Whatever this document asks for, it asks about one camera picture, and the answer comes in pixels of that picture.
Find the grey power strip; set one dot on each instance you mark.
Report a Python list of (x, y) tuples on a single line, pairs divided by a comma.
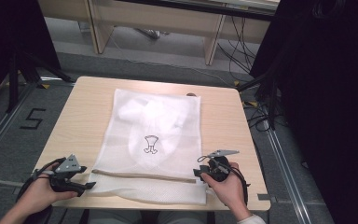
[(151, 33)]

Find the person's right hand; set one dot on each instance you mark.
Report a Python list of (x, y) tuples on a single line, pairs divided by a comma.
[(227, 191)]

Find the person's legs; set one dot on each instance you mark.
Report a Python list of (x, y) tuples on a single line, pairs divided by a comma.
[(121, 218)]

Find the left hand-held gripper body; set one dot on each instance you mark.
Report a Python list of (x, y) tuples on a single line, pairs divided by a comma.
[(62, 180)]

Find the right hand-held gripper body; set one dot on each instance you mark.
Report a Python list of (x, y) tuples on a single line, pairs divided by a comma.
[(220, 169)]

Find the grey tape strip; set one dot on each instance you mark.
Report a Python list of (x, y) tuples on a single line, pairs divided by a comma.
[(265, 197)]

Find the small dark round object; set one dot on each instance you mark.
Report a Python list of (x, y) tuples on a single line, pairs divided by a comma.
[(191, 94)]

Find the metal floor rail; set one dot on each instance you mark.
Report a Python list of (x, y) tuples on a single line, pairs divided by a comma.
[(3, 124), (287, 177)]

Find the person's left hand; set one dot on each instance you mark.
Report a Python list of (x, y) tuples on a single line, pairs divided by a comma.
[(42, 194)]

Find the black curtain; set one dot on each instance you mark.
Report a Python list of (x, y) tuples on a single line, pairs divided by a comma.
[(9, 37), (329, 93)]

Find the white mesh laundry bag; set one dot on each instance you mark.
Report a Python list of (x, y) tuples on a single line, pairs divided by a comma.
[(121, 161)]

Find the white garment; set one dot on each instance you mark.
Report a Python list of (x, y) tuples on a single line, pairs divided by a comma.
[(155, 115)]

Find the light wooden desk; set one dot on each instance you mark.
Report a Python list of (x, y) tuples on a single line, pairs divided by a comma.
[(155, 18)]

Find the black metal stand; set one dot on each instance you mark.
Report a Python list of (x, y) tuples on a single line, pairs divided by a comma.
[(24, 70), (268, 93)]

